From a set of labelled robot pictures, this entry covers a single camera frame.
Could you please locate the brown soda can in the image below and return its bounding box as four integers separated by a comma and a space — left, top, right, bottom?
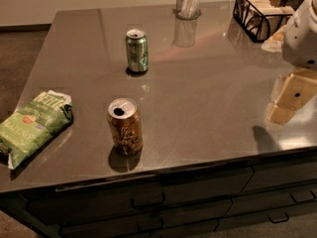
107, 98, 143, 156

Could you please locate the black wire napkin basket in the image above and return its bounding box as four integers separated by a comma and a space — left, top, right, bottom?
233, 0, 295, 43

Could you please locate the green chip bag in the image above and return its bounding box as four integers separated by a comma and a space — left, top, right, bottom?
0, 90, 73, 170

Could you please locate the green soda can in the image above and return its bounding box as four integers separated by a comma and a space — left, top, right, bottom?
126, 29, 149, 73

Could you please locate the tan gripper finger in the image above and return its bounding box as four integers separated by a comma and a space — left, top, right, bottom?
267, 70, 317, 125

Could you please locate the dark drawer cabinet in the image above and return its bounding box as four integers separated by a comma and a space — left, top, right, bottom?
0, 150, 317, 238

